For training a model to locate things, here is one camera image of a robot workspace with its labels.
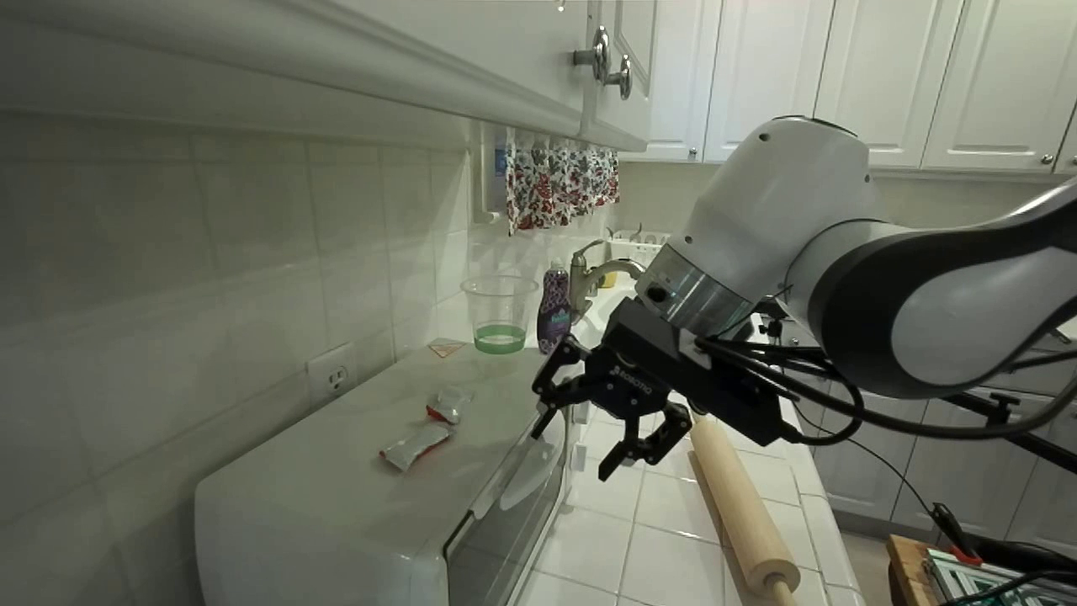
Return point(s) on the clear cup with green band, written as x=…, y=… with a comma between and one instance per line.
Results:
x=500, y=320

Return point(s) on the glass toaster oven door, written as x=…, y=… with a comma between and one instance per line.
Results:
x=507, y=544

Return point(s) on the metal sink faucet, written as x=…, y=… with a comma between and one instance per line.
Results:
x=590, y=263

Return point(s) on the black camera boom bar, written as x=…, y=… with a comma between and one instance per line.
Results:
x=1012, y=433

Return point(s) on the white wall outlet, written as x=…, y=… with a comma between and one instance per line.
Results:
x=335, y=373

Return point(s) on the metal cabinet knob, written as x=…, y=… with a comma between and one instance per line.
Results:
x=595, y=54
x=621, y=77

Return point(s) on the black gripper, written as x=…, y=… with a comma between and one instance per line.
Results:
x=652, y=356

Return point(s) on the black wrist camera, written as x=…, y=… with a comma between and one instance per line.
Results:
x=744, y=397

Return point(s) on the wooden mounting board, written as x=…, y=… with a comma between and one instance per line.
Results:
x=909, y=573

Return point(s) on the wooden rolling pin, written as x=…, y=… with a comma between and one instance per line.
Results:
x=742, y=517

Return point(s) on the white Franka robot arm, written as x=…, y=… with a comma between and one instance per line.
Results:
x=954, y=291

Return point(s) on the grey lower cabinets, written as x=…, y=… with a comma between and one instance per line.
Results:
x=989, y=488

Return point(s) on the small silver packet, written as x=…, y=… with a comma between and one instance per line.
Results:
x=447, y=406

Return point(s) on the floral hanging cloth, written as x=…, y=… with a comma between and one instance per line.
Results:
x=558, y=180

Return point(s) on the robot base with green lights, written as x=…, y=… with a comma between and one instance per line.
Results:
x=998, y=582

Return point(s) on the white overhead cabinet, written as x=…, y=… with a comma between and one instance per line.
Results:
x=337, y=54

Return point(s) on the white toaster oven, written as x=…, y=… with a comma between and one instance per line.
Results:
x=325, y=505

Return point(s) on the black and red clamp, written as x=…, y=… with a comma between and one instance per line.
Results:
x=954, y=530

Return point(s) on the white wall cabinet row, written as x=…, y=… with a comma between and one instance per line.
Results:
x=854, y=67

